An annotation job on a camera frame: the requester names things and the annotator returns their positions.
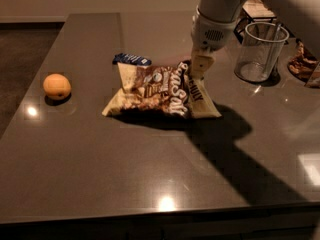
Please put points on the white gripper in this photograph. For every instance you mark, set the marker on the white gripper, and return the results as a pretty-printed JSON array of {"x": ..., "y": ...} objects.
[{"x": 210, "y": 36}]

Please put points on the brown sea salt chip bag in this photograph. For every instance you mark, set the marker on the brown sea salt chip bag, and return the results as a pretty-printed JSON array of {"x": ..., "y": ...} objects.
[{"x": 165, "y": 89}]

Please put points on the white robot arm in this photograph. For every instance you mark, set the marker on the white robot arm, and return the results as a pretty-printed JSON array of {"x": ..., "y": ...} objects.
[{"x": 235, "y": 5}]

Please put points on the blue rxbar blueberry bar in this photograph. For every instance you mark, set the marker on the blue rxbar blueberry bar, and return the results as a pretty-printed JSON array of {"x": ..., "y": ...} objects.
[{"x": 131, "y": 59}]

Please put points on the clear glass cup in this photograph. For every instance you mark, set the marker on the clear glass cup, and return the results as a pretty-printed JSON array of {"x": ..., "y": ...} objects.
[{"x": 261, "y": 47}]

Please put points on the brown snack packet at right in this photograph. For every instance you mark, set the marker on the brown snack packet at right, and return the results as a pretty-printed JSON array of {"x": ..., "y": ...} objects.
[{"x": 304, "y": 66}]

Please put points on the orange fruit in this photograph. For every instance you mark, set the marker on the orange fruit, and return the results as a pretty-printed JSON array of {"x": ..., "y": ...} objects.
[{"x": 57, "y": 87}]

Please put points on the black wire napkin holder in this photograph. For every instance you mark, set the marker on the black wire napkin holder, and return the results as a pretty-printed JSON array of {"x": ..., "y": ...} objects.
[{"x": 252, "y": 11}]

